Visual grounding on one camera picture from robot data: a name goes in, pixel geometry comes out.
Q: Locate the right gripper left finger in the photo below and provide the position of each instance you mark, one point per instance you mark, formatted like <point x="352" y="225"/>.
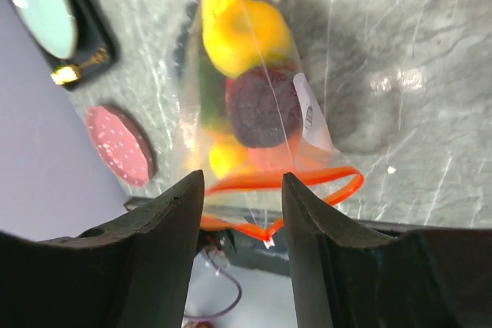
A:
<point x="132" y="271"/>

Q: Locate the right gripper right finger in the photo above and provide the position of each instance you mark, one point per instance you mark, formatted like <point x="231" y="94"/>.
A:
<point x="347" y="273"/>

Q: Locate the fake peach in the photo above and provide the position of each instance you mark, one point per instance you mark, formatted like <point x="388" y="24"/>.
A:
<point x="294" y="155"/>

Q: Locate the dark red fake apple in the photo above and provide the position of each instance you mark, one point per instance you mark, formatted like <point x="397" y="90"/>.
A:
<point x="263" y="106"/>

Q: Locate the clear zip top bag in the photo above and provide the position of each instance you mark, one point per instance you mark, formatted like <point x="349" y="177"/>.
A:
<point x="382" y="107"/>

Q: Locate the green fake mango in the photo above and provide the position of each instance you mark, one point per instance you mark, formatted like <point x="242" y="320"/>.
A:
<point x="214" y="114"/>

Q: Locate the fake orange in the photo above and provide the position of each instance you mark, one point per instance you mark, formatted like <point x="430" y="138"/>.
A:
<point x="246" y="34"/>

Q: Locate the pink dotted plate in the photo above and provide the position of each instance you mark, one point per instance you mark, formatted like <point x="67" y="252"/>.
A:
<point x="121" y="144"/>

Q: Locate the gold fork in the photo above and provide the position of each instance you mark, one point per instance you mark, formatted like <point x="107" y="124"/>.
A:
<point x="67" y="74"/>

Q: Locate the black serving tray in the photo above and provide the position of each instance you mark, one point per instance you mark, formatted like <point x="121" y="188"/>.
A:
<point x="94" y="31"/>

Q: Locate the teal flower plate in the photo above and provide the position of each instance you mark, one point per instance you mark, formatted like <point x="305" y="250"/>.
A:
<point x="52" y="23"/>

